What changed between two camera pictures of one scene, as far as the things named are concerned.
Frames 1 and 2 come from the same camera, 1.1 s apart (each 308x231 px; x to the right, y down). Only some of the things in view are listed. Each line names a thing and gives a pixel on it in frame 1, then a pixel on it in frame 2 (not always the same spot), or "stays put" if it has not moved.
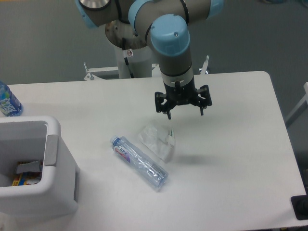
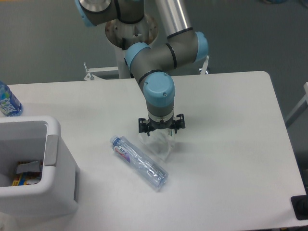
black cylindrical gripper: x=184 y=95 → x=161 y=118
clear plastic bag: x=160 y=142 stays put
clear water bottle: x=145 y=165 stays put
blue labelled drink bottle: x=9 y=106 stays put
